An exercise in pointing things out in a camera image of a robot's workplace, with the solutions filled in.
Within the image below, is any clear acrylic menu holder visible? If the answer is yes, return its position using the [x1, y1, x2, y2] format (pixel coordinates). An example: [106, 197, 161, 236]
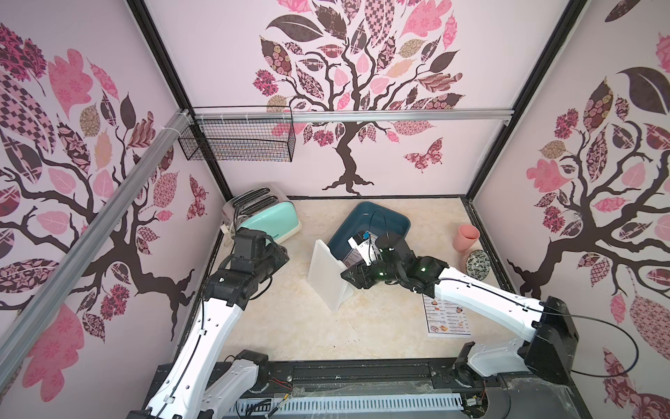
[307, 239, 354, 313]

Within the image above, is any old paper menu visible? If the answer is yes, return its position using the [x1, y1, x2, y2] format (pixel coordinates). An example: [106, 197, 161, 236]
[422, 295, 471, 338]

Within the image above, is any new dim sum menu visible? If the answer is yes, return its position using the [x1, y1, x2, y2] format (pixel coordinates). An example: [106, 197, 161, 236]
[345, 240, 376, 266]

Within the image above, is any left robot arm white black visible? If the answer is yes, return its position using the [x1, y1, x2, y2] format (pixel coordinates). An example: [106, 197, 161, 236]
[127, 228, 289, 418]

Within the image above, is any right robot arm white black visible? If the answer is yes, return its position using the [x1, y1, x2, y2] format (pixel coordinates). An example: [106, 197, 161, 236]
[340, 233, 579, 386]

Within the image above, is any teal plastic bin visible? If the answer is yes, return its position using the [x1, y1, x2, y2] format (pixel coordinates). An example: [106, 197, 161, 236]
[327, 202, 411, 260]

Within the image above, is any mint green toaster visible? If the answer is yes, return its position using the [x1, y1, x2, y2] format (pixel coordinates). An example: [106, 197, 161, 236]
[220, 183, 302, 244]

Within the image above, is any pink plastic cup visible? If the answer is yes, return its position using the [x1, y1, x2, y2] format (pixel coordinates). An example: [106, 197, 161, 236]
[453, 225, 480, 252]

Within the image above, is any speckled round dish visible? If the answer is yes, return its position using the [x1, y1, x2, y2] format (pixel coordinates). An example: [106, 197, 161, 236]
[465, 249, 491, 281]

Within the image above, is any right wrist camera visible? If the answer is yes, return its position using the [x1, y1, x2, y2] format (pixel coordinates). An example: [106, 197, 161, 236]
[347, 231, 377, 265]

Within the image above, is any black wire basket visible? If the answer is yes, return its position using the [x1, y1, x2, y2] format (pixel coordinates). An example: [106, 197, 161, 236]
[179, 105, 297, 162]

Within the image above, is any white slotted cable duct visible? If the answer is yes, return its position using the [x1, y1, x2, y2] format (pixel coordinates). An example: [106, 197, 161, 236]
[223, 394, 464, 418]

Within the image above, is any aluminium rail back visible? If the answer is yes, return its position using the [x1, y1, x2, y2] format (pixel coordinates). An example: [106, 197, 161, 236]
[192, 108, 514, 123]

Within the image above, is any aluminium rail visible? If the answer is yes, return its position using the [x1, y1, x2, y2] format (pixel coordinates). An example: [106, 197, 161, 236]
[1, 110, 191, 387]
[192, 108, 514, 123]

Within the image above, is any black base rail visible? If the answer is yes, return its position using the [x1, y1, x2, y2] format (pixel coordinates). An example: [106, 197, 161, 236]
[139, 357, 590, 418]

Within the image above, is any aluminium rail left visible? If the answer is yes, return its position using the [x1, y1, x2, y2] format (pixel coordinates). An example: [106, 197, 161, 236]
[1, 110, 191, 387]

